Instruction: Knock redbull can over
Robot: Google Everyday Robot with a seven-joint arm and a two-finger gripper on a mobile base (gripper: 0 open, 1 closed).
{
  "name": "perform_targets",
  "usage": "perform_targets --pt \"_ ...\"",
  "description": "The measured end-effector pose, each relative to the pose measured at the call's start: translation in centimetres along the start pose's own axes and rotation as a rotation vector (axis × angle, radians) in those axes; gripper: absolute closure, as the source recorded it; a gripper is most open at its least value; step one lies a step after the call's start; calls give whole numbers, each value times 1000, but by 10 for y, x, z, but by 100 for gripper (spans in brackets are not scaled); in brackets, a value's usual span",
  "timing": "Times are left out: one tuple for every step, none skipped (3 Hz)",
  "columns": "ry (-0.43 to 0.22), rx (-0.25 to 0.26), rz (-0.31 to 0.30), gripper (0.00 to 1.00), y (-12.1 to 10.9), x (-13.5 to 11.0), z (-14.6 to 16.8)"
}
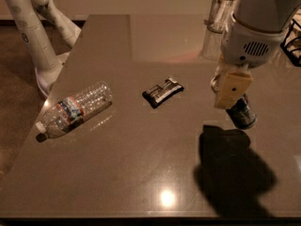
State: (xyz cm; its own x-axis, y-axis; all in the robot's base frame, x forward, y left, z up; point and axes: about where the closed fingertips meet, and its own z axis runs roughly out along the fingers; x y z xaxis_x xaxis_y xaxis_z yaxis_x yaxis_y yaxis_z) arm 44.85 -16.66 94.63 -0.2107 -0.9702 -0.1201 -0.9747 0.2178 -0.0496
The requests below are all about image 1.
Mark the silver redbull can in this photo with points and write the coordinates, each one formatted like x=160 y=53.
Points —
x=241 y=114

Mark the clear glass with straws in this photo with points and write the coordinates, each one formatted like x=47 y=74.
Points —
x=219 y=13

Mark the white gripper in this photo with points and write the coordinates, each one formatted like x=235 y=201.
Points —
x=247 y=46

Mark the black snack bar wrapper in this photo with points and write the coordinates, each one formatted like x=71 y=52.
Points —
x=161 y=92

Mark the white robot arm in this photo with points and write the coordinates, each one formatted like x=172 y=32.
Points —
x=271 y=16

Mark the black wire rack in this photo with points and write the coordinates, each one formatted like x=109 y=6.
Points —
x=291 y=44

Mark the clear plastic water bottle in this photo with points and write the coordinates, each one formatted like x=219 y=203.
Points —
x=67 y=114

